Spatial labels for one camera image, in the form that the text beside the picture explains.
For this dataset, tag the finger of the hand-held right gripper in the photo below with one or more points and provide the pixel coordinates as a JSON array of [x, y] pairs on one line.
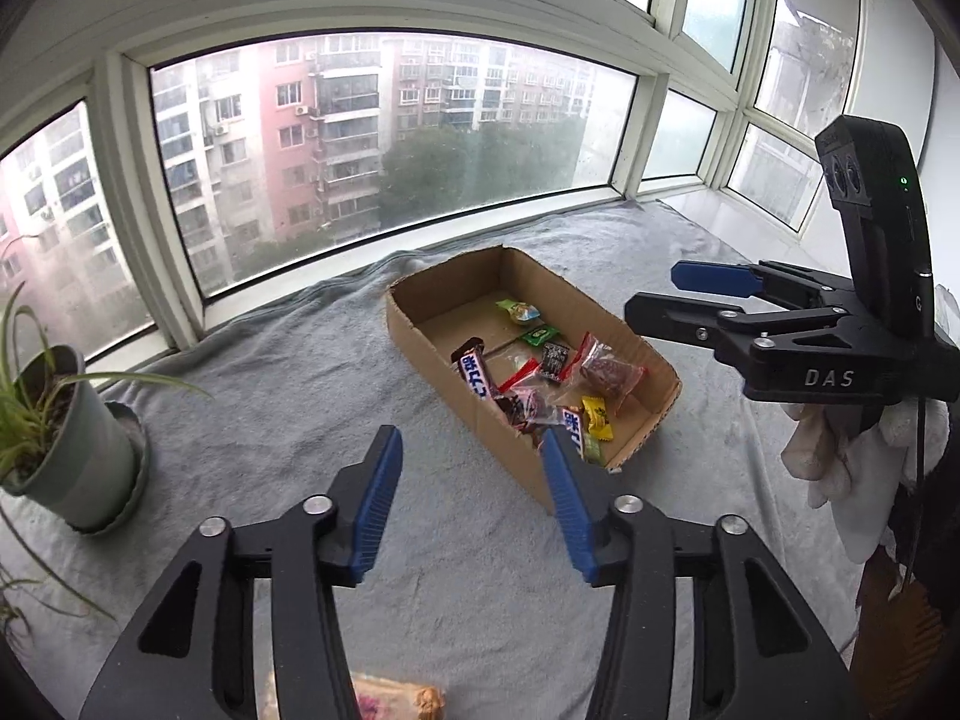
[[660, 315], [712, 277]]

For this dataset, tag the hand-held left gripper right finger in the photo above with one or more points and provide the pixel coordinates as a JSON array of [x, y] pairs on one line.
[[566, 502]]

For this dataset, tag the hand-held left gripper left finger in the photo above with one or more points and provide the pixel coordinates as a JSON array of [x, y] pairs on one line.
[[379, 499]]

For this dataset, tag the yellow candy packet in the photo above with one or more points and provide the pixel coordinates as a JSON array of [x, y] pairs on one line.
[[598, 420]]

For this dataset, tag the clear packet with red edges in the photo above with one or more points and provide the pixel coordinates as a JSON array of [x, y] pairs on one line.
[[529, 401]]

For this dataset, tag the black candy packet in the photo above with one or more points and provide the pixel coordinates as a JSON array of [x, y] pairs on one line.
[[556, 360]]

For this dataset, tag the light green candy packet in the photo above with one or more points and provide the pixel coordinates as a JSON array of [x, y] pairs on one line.
[[540, 335]]

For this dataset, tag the brown chocolate bar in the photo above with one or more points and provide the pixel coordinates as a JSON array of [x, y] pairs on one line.
[[474, 375], [574, 429]]

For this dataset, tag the cardboard box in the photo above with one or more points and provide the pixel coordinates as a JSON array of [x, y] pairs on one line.
[[450, 315]]

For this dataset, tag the person's right hand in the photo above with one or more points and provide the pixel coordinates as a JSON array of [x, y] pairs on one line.
[[855, 480]]

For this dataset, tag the clear red dried fruit packet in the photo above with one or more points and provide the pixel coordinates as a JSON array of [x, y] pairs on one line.
[[609, 373]]

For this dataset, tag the grey fleece blanket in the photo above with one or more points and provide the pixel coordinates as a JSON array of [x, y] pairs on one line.
[[300, 405]]

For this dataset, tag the sliced bread packet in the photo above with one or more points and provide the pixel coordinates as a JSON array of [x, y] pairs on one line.
[[390, 701]]

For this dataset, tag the grey-green pot saucer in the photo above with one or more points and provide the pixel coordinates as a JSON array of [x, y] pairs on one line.
[[135, 457]]

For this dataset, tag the grey-green plant pot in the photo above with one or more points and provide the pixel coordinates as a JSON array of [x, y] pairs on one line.
[[71, 442]]

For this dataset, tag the apartment buildings outside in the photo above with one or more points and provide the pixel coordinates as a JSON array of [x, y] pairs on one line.
[[315, 135]]

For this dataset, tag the dark brown cloth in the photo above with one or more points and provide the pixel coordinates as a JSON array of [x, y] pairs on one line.
[[907, 645]]

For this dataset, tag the green leafy plant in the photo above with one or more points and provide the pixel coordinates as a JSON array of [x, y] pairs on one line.
[[22, 390]]

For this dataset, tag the white window frame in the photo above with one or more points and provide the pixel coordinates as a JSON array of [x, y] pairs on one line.
[[112, 187]]

